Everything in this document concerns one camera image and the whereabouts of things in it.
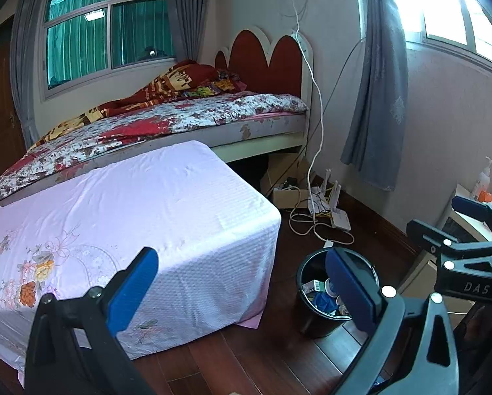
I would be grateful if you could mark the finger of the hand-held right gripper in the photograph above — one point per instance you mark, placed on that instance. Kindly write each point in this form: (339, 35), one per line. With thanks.
(470, 209)
(472, 255)

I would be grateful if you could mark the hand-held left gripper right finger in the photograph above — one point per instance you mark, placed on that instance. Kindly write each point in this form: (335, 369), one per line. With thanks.
(348, 288)

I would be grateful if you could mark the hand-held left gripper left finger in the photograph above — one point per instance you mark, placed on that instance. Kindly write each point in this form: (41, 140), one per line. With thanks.
(132, 288)

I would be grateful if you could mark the blue plastic bag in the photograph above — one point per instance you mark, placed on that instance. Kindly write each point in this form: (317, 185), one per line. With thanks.
(324, 301)

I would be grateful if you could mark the white box green print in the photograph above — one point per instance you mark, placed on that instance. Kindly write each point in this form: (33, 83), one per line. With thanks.
(313, 287)

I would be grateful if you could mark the black trash bin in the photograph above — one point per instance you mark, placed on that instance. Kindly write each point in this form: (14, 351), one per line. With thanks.
(311, 325)

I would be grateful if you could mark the orange packet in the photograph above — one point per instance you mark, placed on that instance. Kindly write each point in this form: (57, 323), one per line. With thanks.
(486, 196)

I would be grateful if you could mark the white pump bottle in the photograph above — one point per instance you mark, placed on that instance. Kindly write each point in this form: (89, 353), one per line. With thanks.
(480, 183)

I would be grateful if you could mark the white flat box device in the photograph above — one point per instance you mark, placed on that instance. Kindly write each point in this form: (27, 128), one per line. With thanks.
(341, 220)

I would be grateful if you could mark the white router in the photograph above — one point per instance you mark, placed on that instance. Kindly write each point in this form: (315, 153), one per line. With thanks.
(322, 197)

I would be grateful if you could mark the cardboard box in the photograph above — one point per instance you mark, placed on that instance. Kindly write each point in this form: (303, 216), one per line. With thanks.
(285, 199)

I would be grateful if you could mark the grey curtain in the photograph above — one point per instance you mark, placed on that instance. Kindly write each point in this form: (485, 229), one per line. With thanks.
(184, 16)
(28, 49)
(381, 90)

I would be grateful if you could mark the bright window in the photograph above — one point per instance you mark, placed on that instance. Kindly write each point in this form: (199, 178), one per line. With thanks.
(443, 8)

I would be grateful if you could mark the floral bedsheet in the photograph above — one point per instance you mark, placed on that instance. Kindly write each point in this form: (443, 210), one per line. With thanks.
(229, 109)

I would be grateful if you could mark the red patterned blanket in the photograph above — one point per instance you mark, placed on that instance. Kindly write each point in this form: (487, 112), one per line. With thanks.
(171, 78)

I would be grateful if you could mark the small dark object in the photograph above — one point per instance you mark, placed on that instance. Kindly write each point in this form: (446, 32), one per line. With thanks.
(153, 51)

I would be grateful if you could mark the green glass window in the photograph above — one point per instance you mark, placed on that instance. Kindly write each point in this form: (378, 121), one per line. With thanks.
(77, 41)

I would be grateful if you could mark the white bed frame red headboard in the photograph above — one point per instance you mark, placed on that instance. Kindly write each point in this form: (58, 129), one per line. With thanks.
(254, 49)

